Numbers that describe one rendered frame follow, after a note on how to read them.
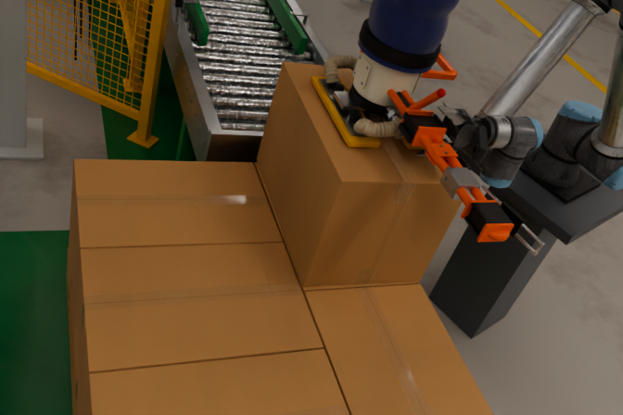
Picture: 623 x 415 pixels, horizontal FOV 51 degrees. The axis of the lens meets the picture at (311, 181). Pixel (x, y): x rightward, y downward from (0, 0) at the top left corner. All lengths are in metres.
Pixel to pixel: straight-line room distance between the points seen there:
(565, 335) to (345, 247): 1.51
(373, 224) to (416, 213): 0.13
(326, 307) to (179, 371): 0.47
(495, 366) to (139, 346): 1.56
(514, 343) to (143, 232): 1.66
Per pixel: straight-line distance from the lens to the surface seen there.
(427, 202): 1.82
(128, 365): 1.65
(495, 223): 1.45
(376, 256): 1.90
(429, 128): 1.66
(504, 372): 2.78
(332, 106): 1.89
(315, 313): 1.85
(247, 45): 3.11
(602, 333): 3.25
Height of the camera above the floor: 1.88
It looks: 36 degrees down
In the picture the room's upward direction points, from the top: 19 degrees clockwise
